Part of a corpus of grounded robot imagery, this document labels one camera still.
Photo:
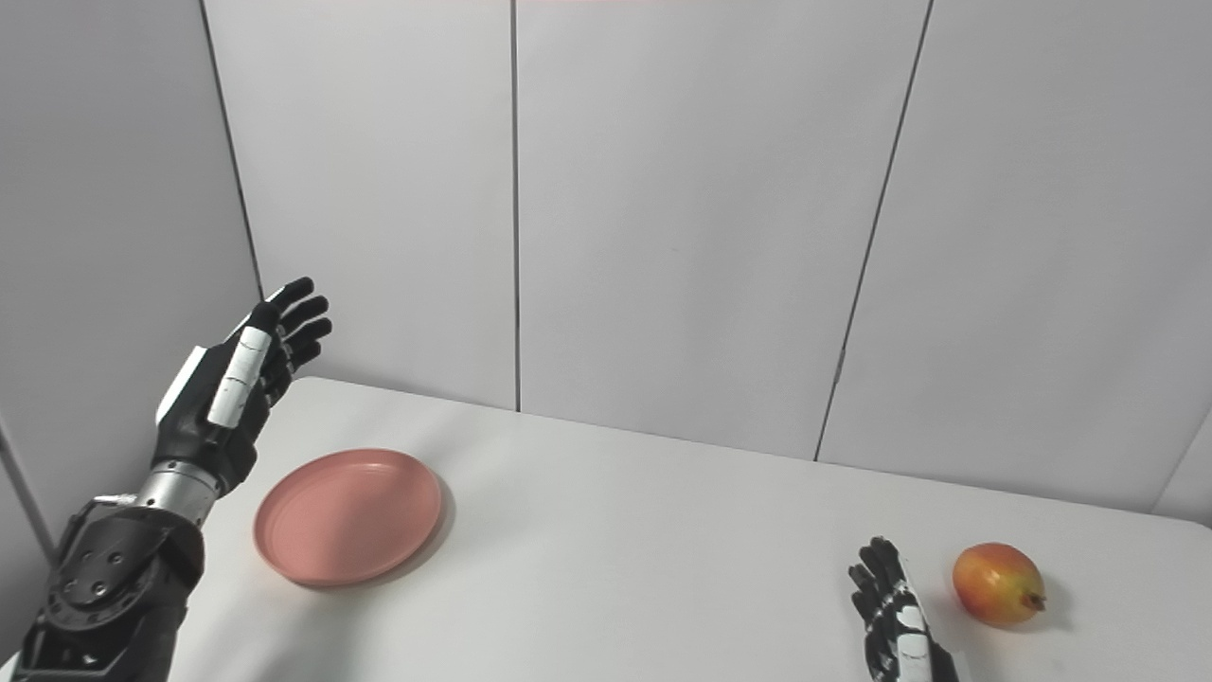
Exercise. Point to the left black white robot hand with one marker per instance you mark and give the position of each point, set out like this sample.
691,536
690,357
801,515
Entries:
204,431

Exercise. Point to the red yellow pomegranate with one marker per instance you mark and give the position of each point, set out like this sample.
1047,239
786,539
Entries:
994,583

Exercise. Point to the pink round plate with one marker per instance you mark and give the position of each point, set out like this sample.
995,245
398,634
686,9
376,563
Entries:
348,516

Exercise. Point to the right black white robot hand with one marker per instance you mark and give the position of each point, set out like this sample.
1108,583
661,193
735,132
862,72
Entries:
900,654

